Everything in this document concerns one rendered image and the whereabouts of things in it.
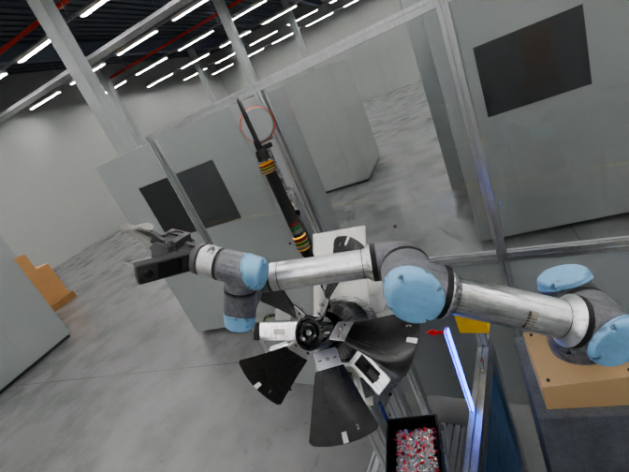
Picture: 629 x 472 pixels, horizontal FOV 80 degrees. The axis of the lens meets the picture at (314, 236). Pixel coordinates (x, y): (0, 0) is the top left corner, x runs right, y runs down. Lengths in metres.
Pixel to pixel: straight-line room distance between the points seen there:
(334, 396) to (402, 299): 0.63
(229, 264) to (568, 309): 0.72
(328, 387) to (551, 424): 0.63
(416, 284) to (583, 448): 0.69
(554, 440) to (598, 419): 0.13
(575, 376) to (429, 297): 0.50
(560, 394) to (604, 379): 0.10
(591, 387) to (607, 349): 0.21
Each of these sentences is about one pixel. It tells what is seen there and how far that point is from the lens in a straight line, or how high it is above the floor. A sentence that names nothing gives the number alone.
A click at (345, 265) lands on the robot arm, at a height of 1.53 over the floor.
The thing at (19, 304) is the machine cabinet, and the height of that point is 0.84.
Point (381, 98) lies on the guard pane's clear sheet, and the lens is 1.66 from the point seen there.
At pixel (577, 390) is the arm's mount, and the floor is 1.06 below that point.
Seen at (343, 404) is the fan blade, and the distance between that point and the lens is 1.34.
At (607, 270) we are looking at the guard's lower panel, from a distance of 1.89.
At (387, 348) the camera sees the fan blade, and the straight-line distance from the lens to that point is 1.21.
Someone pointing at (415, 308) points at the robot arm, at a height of 1.47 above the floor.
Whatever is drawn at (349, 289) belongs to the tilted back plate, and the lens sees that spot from 1.55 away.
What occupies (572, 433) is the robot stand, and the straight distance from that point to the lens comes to 1.24.
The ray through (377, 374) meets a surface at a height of 1.02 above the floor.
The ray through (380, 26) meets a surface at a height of 2.03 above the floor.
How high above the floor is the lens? 1.94
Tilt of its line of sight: 20 degrees down
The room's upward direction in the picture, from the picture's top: 24 degrees counter-clockwise
